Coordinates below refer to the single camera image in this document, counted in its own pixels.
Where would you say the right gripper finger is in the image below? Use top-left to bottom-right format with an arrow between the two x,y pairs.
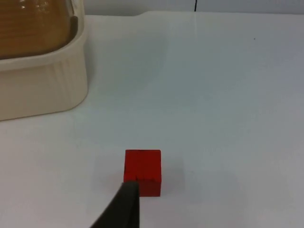
89,180 -> 141,228

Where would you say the cream box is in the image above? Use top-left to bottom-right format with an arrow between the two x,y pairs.
0,0 -> 89,122

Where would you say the red cube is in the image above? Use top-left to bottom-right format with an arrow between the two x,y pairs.
123,149 -> 162,198

